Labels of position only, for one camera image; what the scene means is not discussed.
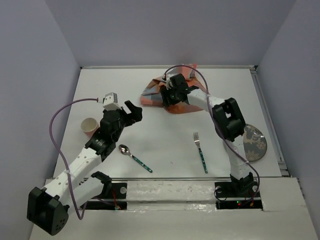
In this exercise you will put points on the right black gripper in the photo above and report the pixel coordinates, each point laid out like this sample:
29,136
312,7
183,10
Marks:
164,93

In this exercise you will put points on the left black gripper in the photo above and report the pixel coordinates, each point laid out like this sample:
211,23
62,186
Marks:
131,119

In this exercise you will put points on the orange checkered cloth placemat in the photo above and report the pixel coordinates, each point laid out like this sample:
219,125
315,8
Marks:
151,96

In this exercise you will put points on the spoon with teal handle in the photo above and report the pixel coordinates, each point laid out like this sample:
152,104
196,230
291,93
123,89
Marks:
126,151

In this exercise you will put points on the pink paper cup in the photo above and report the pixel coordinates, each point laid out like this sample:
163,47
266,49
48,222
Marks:
89,126

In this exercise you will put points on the fork with teal handle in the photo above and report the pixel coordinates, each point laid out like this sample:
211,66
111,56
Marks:
197,143

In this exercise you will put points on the dark plate with deer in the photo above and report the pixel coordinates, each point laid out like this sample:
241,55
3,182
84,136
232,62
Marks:
254,143

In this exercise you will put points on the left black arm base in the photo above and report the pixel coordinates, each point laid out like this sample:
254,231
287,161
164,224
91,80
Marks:
112,199

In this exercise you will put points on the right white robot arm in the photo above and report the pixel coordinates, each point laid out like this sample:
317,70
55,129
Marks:
229,124

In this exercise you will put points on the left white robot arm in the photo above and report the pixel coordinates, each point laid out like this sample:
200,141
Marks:
49,207

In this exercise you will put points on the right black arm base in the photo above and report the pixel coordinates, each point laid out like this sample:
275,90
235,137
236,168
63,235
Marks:
228,199

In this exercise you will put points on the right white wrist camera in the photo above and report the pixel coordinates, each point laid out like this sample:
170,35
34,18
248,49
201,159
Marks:
168,80

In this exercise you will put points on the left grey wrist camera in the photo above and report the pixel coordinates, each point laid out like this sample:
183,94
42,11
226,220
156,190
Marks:
109,102

